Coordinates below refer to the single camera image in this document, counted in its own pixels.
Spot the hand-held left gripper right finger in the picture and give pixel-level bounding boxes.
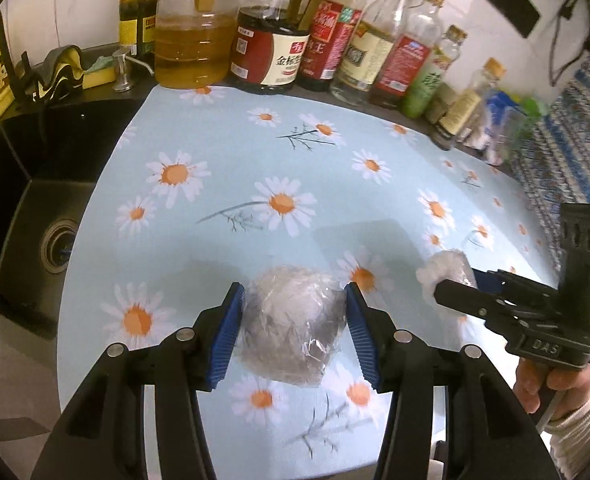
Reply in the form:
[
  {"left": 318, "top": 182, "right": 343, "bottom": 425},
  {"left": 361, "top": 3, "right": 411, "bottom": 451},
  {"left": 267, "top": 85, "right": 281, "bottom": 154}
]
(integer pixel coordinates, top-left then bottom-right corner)
[{"left": 344, "top": 281, "right": 558, "bottom": 480}]

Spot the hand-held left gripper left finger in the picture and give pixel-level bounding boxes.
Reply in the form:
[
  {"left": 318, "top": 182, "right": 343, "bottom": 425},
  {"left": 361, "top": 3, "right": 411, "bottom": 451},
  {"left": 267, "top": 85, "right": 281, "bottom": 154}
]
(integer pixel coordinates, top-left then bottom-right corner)
[{"left": 30, "top": 281, "right": 247, "bottom": 480}]

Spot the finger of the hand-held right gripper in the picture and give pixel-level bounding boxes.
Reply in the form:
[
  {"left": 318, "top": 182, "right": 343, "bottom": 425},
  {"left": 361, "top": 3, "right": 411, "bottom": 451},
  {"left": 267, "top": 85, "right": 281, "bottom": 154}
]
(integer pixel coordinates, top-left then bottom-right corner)
[
  {"left": 435, "top": 280, "right": 518, "bottom": 322},
  {"left": 475, "top": 270, "right": 558, "bottom": 307}
]

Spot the fluffy plastic-wrapped white ball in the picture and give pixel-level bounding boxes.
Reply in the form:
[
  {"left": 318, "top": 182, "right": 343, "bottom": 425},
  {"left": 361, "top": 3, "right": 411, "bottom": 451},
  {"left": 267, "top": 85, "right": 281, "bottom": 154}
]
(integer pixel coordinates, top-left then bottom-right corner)
[{"left": 416, "top": 250, "right": 478, "bottom": 313}]

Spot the round plastic-wrapped white ball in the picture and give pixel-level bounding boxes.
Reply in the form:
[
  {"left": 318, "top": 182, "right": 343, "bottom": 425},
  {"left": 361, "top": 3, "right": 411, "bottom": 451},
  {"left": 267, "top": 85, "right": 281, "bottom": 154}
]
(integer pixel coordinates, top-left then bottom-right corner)
[{"left": 240, "top": 265, "right": 350, "bottom": 387}]

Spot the person's right forearm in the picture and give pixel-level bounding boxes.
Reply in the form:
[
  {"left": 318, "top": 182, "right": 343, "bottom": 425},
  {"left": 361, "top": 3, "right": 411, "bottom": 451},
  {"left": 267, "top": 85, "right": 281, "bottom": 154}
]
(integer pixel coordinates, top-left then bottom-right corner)
[{"left": 540, "top": 385, "right": 590, "bottom": 480}]

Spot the person's right hand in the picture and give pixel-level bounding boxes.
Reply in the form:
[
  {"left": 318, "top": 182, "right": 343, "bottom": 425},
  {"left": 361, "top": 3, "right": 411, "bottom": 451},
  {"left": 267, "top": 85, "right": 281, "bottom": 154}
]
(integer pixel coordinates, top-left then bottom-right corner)
[{"left": 514, "top": 360, "right": 590, "bottom": 413}]

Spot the blue patterned cloth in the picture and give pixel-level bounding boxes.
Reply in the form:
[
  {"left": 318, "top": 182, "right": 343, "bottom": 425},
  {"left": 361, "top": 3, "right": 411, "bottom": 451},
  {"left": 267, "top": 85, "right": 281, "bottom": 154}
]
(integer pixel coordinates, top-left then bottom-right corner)
[{"left": 512, "top": 25, "right": 590, "bottom": 273}]

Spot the blue packet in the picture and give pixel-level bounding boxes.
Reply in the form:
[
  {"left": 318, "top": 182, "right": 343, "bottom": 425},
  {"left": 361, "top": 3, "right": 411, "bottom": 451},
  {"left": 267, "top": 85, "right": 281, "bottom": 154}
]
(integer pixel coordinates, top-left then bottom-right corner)
[{"left": 485, "top": 89, "right": 524, "bottom": 162}]

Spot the small yellow-capped bottle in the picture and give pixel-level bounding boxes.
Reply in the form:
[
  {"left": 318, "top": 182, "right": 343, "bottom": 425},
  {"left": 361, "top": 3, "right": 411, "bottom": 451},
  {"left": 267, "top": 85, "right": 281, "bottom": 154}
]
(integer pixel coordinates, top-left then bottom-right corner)
[{"left": 435, "top": 57, "right": 506, "bottom": 149}]

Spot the daisy print table cover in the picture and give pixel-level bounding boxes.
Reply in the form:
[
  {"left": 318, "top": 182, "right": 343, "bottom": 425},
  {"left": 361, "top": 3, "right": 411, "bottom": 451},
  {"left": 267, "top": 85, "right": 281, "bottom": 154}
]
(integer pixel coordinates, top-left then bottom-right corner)
[{"left": 58, "top": 85, "right": 566, "bottom": 466}]

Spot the sink drain strainer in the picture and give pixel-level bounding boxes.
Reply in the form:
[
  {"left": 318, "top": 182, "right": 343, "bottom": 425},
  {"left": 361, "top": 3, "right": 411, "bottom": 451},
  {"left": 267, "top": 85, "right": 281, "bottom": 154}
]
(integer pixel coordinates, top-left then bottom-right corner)
[{"left": 40, "top": 217, "right": 79, "bottom": 274}]

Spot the bottle with green label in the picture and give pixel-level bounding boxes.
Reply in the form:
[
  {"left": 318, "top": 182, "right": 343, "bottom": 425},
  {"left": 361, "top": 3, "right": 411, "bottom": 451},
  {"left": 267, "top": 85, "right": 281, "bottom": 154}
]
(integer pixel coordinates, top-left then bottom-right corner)
[{"left": 402, "top": 25, "right": 469, "bottom": 119}]

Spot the clear bottle with red label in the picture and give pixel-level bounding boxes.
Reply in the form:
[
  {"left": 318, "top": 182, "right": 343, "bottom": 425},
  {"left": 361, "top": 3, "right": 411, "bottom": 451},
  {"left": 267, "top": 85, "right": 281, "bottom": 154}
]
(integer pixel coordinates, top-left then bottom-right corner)
[{"left": 370, "top": 0, "right": 449, "bottom": 109}]

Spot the black kitchen sink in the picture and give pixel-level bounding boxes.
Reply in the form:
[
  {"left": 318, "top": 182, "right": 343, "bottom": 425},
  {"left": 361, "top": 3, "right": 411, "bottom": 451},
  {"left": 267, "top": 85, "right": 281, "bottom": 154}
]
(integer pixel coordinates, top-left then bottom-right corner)
[{"left": 0, "top": 95, "right": 146, "bottom": 341}]

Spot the clear bottle with beige label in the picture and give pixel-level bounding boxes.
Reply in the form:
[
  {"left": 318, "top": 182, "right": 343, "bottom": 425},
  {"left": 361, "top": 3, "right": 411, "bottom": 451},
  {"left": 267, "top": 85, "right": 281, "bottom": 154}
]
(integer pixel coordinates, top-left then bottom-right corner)
[{"left": 331, "top": 0, "right": 422, "bottom": 107}]

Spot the metal soap dispenser pump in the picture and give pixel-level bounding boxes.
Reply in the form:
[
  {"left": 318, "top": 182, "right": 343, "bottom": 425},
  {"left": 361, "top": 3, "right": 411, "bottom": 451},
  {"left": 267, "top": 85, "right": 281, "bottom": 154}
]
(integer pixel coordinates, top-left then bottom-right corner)
[{"left": 112, "top": 47, "right": 154, "bottom": 93}]

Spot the dark soy sauce jug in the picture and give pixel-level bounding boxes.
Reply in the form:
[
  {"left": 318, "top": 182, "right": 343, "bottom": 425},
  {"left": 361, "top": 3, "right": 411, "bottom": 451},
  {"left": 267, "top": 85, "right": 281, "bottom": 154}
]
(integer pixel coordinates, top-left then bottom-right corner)
[{"left": 230, "top": 0, "right": 327, "bottom": 94}]

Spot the dark bottle with red label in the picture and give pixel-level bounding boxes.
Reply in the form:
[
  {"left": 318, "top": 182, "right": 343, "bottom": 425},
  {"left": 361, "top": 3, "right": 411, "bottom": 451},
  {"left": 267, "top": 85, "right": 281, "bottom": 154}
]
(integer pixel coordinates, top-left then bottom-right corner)
[{"left": 297, "top": 0, "right": 364, "bottom": 93}]

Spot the yellow and green sponge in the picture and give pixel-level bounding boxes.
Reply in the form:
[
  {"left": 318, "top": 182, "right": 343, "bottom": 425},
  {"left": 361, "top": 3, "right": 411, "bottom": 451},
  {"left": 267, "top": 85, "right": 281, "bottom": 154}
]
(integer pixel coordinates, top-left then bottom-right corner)
[{"left": 82, "top": 52, "right": 119, "bottom": 89}]

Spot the large clear cooking oil jug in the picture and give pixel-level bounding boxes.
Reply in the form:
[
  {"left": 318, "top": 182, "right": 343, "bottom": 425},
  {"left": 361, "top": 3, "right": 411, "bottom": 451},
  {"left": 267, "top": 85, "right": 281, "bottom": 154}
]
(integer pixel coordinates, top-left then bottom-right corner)
[{"left": 153, "top": 0, "right": 237, "bottom": 89}]

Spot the grey and yellow dishcloth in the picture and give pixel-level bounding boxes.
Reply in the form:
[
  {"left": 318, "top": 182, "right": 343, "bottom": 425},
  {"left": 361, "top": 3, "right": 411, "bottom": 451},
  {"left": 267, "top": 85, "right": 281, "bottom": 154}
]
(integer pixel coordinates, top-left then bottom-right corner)
[{"left": 35, "top": 45, "right": 87, "bottom": 99}]

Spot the black faucet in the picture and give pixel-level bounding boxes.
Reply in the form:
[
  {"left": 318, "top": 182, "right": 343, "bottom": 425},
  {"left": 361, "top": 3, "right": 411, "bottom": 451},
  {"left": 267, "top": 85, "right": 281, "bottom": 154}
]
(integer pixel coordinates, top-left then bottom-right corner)
[{"left": 0, "top": 5, "right": 52, "bottom": 111}]

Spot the dark green oil bottle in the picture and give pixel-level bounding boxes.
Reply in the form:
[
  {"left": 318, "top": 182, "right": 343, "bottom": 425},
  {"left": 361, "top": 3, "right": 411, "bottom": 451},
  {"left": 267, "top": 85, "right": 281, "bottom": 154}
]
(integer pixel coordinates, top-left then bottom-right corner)
[
  {"left": 138, "top": 0, "right": 164, "bottom": 57},
  {"left": 119, "top": 0, "right": 144, "bottom": 54}
]

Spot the black cable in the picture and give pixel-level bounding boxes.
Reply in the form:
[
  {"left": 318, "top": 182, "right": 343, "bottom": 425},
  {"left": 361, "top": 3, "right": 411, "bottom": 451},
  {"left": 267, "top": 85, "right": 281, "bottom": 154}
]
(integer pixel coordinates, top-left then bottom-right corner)
[{"left": 549, "top": 0, "right": 590, "bottom": 87}]

